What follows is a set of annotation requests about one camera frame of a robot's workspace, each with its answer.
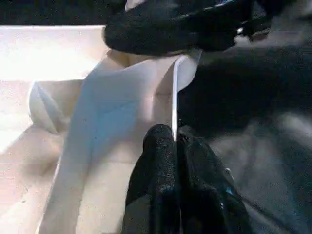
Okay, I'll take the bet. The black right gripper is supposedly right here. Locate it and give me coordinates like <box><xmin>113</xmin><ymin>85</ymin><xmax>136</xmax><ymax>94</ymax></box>
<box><xmin>235</xmin><ymin>0</ymin><xmax>274</xmax><ymax>42</ymax></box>

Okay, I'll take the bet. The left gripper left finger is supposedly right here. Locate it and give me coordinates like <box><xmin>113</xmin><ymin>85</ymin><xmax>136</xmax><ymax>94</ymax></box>
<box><xmin>123</xmin><ymin>123</ymin><xmax>183</xmax><ymax>234</ymax></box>

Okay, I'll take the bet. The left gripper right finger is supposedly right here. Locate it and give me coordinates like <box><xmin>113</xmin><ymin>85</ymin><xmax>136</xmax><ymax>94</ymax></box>
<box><xmin>177</xmin><ymin>125</ymin><xmax>254</xmax><ymax>234</ymax></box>

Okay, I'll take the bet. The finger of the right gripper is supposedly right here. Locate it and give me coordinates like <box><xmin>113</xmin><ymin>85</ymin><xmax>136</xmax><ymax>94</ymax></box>
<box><xmin>102</xmin><ymin>0</ymin><xmax>245</xmax><ymax>56</ymax></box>

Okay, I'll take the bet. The white plastic table top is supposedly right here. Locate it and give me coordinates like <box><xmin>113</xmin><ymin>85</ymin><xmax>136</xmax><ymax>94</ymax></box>
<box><xmin>0</xmin><ymin>24</ymin><xmax>203</xmax><ymax>234</ymax></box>

